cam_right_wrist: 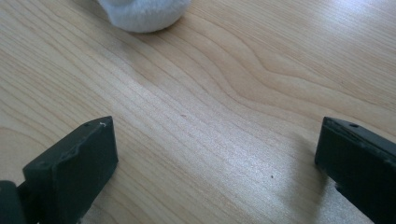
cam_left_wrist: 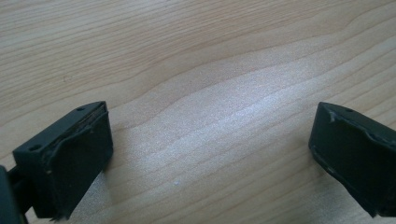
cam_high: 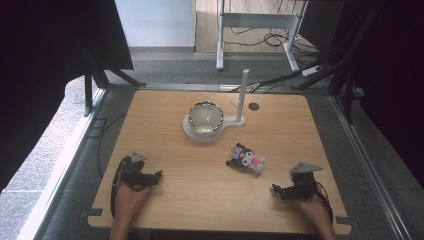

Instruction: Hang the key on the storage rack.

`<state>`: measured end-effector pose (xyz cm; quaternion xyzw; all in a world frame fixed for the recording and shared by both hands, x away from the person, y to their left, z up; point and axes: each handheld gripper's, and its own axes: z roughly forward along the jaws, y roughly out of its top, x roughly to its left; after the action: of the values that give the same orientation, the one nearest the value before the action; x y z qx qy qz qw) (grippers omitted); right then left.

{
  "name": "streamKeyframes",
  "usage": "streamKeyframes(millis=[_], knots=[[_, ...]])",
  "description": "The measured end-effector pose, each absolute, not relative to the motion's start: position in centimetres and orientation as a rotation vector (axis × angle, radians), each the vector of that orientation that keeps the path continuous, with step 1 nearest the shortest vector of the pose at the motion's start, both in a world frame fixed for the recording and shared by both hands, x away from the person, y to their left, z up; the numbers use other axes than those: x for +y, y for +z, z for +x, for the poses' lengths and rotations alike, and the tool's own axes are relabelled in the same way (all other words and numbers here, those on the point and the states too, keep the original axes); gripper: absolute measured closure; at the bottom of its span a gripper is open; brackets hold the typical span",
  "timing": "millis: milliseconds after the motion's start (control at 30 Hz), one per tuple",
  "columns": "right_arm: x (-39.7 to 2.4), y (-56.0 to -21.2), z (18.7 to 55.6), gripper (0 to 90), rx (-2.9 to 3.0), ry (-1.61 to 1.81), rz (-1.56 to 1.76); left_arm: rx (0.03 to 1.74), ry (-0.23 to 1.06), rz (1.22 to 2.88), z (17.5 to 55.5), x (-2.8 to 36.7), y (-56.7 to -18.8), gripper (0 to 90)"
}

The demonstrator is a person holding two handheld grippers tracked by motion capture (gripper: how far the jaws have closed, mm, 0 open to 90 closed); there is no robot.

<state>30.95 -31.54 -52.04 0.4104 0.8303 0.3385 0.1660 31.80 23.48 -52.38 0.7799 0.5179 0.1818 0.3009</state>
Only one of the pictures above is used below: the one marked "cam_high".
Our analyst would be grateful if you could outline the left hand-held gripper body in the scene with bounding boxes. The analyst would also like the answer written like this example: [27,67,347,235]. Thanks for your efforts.
[118,151,148,188]

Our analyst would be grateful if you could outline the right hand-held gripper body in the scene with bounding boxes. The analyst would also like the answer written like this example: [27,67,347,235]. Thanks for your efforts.
[289,162,324,202]

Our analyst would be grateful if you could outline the person's right hand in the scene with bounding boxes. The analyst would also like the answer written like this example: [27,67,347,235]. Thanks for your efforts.
[298,193,332,223]

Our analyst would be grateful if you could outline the person's left hand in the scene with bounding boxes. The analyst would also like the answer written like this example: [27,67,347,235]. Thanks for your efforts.
[114,181,151,214]

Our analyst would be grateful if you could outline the black and pink plush toy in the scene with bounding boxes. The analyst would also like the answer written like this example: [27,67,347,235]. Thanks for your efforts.
[225,143,267,175]

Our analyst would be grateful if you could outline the white bowl with patterned rim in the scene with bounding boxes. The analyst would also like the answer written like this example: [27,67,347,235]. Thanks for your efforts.
[187,100,225,135]

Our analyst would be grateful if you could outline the black metal stand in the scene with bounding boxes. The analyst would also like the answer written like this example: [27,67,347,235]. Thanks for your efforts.
[291,0,355,125]
[83,43,147,118]

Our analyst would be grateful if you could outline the white stand with upright pole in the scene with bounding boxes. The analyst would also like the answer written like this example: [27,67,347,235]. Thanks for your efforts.
[182,68,251,144]

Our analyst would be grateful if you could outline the black curtain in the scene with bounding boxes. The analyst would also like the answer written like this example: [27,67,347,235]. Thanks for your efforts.
[328,0,424,188]
[0,0,134,193]

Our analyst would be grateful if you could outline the left hand-held gripper black cable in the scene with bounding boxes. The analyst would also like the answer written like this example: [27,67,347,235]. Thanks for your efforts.
[110,158,127,218]

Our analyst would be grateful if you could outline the hand-held gripper black cable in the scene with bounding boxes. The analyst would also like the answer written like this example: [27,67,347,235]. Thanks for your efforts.
[315,181,335,225]
[110,158,127,218]

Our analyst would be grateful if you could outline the right hand-held gripper black cable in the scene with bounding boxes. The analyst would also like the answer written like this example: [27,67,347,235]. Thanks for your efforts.
[315,181,335,225]

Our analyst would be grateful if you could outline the thin black floor cable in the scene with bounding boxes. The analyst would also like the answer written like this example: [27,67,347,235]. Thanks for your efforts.
[96,112,128,179]

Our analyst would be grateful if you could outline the black floor cables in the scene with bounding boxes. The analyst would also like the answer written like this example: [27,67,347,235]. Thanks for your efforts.
[222,0,321,58]

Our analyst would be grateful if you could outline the white metal desk frame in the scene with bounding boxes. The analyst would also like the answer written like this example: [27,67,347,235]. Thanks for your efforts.
[215,0,308,73]

